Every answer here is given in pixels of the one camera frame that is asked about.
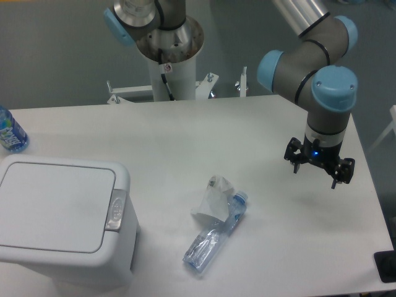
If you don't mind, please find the silver lid push button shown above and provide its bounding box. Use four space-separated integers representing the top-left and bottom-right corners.
105 190 127 232

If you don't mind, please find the black object at table edge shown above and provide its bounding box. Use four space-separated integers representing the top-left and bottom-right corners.
374 251 395 283

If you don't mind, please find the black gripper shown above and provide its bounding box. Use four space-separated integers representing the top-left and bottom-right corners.
284 133 355 189

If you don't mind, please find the white plastic trash can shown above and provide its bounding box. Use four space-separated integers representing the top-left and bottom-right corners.
1 155 139 286

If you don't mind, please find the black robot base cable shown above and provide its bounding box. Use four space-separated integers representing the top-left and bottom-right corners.
157 48 176 101

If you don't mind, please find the white furniture frame right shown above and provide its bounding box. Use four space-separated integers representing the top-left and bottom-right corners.
368 105 395 154

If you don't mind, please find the crushed clear plastic bottle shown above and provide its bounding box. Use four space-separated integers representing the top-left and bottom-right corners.
183 191 248 274

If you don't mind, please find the white trash can lid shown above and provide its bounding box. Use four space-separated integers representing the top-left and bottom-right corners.
1 162 115 253

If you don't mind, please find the crumpled white tissue wrapper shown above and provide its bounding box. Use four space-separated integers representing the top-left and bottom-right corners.
191 175 235 222

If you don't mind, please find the blue labelled water bottle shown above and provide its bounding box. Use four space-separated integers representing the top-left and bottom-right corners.
1 106 29 153

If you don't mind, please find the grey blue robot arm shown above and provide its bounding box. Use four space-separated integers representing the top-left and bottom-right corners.
103 1 358 184

